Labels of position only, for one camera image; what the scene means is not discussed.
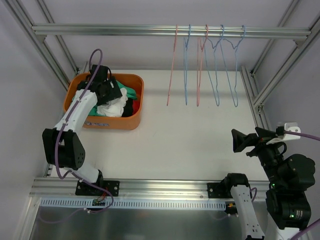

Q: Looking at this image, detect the white tank top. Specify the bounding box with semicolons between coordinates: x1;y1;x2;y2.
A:
96;87;128;117

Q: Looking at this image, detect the green tank top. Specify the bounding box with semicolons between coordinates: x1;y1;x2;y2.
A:
71;79;137;117

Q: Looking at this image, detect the black tank top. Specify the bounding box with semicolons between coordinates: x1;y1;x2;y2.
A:
122;98;134;118

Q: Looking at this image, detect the red tank top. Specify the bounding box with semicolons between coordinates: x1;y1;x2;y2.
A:
132;100;140;115

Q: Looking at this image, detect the blue wire hanger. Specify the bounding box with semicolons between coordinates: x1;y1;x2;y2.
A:
183;25;191;106
219;24;247;108

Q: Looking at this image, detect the blue hanger with green top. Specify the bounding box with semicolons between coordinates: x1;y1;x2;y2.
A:
204;24;225;107

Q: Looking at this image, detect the pink wire hanger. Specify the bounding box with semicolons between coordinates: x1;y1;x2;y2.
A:
166;24;178;107

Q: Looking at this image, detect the pink hanger with black top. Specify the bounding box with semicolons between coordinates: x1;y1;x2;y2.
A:
196;24;209;107

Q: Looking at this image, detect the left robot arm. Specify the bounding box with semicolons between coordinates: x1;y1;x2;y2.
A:
42;64;122;196

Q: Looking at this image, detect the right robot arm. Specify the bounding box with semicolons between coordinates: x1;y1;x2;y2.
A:
221;123;319;240

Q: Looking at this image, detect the orange plastic bin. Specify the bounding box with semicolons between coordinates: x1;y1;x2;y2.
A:
63;72;144;130

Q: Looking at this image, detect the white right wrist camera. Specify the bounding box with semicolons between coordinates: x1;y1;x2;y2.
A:
266;122;301;145

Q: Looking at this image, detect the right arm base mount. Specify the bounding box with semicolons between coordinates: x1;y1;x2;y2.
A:
206;182;233;199

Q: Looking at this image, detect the aluminium hanging rail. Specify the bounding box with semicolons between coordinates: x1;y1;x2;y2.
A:
31;23;312;40

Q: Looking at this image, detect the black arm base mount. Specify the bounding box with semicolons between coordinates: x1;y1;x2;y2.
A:
75;180;120;197

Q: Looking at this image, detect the white slotted cable duct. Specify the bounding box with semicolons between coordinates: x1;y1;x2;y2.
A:
39;197;226;211

